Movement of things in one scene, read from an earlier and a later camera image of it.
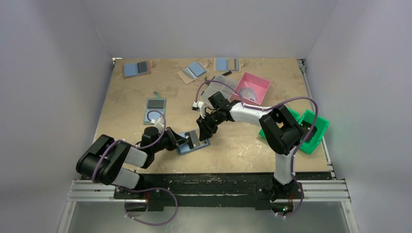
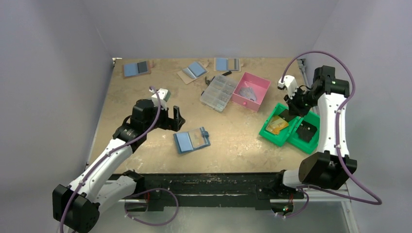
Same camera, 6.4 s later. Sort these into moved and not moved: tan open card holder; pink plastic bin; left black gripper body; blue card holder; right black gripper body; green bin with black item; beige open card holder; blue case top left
Moved: left black gripper body; right black gripper body
Not moved: beige open card holder; tan open card holder; blue case top left; green bin with black item; pink plastic bin; blue card holder
